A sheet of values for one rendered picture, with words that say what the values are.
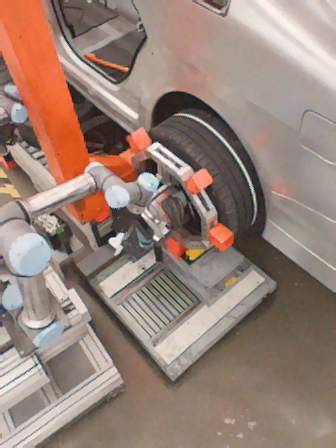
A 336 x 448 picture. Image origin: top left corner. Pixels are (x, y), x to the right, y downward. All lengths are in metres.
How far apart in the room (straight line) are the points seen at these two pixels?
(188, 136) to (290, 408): 1.49
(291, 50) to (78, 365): 1.80
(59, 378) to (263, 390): 1.06
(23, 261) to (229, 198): 0.93
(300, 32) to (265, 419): 1.84
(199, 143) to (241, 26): 0.53
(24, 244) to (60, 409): 1.25
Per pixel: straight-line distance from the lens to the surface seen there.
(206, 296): 2.67
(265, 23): 1.59
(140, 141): 2.10
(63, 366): 2.55
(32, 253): 1.39
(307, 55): 1.52
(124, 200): 1.56
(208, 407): 2.59
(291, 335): 2.76
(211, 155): 1.93
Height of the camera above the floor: 2.50
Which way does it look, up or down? 52 degrees down
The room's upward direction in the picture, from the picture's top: 7 degrees counter-clockwise
